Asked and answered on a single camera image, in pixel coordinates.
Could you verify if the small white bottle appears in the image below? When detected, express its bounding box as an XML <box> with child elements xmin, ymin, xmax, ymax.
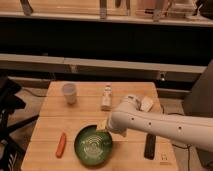
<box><xmin>101</xmin><ymin>84</ymin><xmax>112</xmax><ymax>111</ymax></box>

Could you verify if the green ceramic bowl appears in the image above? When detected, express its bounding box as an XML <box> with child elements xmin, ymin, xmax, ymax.
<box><xmin>74</xmin><ymin>125</ymin><xmax>113</xmax><ymax>166</ymax></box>

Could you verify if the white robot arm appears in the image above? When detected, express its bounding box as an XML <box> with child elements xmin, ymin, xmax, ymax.
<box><xmin>96</xmin><ymin>94</ymin><xmax>213</xmax><ymax>152</ymax></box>

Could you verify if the black remote control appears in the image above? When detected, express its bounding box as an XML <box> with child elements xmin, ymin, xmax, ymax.
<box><xmin>144</xmin><ymin>134</ymin><xmax>156</xmax><ymax>160</ymax></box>

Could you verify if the black cable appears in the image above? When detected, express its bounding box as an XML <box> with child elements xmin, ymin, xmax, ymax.
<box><xmin>169</xmin><ymin>141</ymin><xmax>194</xmax><ymax>171</ymax></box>

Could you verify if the translucent plastic cup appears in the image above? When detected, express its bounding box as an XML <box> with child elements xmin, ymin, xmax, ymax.
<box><xmin>62</xmin><ymin>83</ymin><xmax>77</xmax><ymax>104</ymax></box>

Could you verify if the black tripod stand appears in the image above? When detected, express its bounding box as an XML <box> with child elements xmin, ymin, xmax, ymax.
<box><xmin>0</xmin><ymin>76</ymin><xmax>38</xmax><ymax>171</ymax></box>

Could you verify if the orange carrot toy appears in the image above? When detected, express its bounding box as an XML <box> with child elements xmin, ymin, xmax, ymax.
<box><xmin>55</xmin><ymin>132</ymin><xmax>66</xmax><ymax>158</ymax></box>

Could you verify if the long wooden shelf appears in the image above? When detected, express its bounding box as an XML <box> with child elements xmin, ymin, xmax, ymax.
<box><xmin>0</xmin><ymin>53</ymin><xmax>206</xmax><ymax>82</ymax></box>

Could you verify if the white rectangular box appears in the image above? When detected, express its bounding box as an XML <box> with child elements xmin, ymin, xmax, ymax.
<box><xmin>140</xmin><ymin>97</ymin><xmax>154</xmax><ymax>112</ymax></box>

